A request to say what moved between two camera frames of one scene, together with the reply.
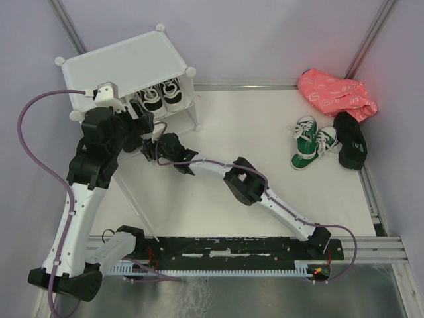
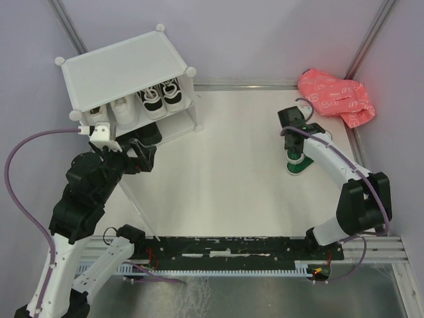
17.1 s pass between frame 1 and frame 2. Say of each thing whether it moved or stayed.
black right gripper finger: moved
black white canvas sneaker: stayed
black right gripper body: moved
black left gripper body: moved
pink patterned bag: stayed
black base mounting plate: stayed
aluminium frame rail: stayed
